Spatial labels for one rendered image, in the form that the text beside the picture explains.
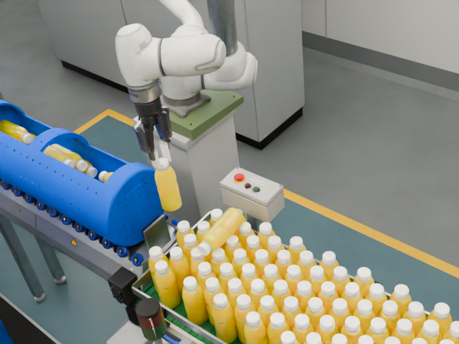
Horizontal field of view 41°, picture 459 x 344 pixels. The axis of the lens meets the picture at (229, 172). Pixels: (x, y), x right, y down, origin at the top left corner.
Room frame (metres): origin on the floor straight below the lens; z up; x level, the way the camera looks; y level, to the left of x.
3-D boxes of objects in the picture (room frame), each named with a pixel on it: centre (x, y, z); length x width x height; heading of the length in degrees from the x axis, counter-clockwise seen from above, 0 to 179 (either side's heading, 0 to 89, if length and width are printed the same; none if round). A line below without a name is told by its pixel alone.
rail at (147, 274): (1.48, 0.23, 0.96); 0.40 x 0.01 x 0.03; 136
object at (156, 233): (1.53, 0.28, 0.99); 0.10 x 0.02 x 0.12; 136
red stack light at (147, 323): (1.01, 0.25, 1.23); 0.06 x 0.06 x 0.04
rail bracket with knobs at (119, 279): (1.36, 0.39, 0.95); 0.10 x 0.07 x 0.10; 136
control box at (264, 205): (1.60, -0.07, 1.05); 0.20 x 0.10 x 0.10; 46
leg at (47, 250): (2.31, 0.99, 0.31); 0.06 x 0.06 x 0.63; 46
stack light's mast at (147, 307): (1.01, 0.25, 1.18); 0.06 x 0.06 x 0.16
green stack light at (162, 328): (1.01, 0.25, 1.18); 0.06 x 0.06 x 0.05
